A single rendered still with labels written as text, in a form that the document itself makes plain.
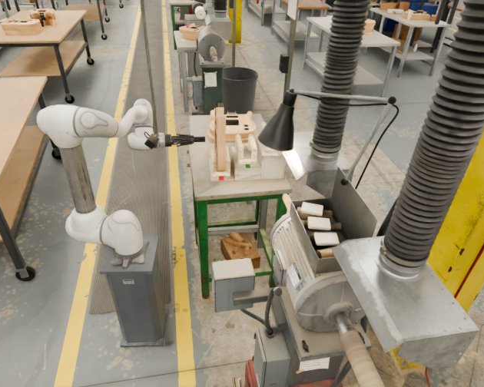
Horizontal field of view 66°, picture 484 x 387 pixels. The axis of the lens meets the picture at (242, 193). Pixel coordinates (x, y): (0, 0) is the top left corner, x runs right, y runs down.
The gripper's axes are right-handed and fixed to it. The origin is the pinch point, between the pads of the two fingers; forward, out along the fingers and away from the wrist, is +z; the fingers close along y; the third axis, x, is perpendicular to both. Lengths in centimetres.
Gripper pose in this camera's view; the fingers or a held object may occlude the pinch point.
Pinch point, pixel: (199, 139)
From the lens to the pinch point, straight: 228.5
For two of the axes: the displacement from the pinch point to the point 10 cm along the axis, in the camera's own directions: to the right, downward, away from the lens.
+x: 0.3, -8.1, -5.9
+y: 1.3, 5.9, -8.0
